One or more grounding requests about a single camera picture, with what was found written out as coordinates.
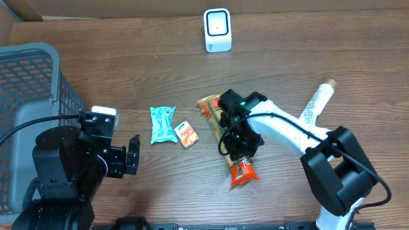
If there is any grey plastic mesh basket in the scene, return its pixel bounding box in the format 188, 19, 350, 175
1, 42, 86, 224

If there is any teal snack packet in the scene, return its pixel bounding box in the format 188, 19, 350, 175
150, 107, 178, 144

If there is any spaghetti pasta packet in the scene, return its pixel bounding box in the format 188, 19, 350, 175
197, 94, 260, 187

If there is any white tube with gold cap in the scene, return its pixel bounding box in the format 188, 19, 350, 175
299, 79, 337, 127

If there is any orange snack packet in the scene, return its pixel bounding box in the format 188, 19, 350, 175
174, 121, 199, 149

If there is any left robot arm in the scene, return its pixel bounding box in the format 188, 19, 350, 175
12, 111, 140, 229

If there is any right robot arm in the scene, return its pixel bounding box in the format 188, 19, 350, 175
218, 89, 380, 229

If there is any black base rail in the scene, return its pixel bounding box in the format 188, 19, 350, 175
91, 216, 376, 230

